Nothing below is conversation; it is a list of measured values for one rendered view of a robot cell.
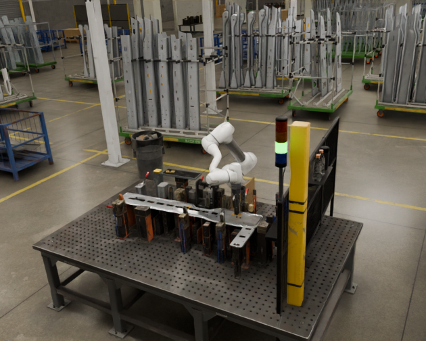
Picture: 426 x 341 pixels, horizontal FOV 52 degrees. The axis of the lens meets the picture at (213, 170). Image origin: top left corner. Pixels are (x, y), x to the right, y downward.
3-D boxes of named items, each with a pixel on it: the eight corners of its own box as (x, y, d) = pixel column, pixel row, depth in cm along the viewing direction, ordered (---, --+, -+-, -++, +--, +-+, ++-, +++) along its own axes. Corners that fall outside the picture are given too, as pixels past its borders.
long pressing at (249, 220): (112, 203, 402) (112, 201, 402) (126, 193, 421) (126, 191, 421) (255, 229, 347) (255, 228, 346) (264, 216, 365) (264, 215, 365)
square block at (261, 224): (257, 264, 352) (256, 225, 338) (260, 259, 359) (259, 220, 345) (266, 266, 349) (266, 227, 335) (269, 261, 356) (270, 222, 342)
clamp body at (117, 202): (113, 239, 399) (108, 203, 385) (123, 231, 412) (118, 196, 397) (123, 241, 395) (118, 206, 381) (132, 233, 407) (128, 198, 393)
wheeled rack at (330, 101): (332, 122, 924) (337, 35, 856) (287, 118, 969) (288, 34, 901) (352, 101, 1077) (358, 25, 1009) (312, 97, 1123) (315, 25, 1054)
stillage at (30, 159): (-31, 170, 767) (-46, 118, 730) (7, 155, 831) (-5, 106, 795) (16, 180, 714) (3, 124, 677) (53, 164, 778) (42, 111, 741)
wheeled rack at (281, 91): (212, 101, 1144) (209, 30, 1075) (228, 92, 1225) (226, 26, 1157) (283, 106, 1063) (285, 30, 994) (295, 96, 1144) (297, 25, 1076)
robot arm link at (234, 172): (238, 177, 358) (224, 180, 354) (238, 160, 352) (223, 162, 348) (244, 182, 349) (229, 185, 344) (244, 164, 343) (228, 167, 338)
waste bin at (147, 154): (128, 182, 689) (122, 138, 661) (149, 170, 732) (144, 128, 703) (154, 187, 666) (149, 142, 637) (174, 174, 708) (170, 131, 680)
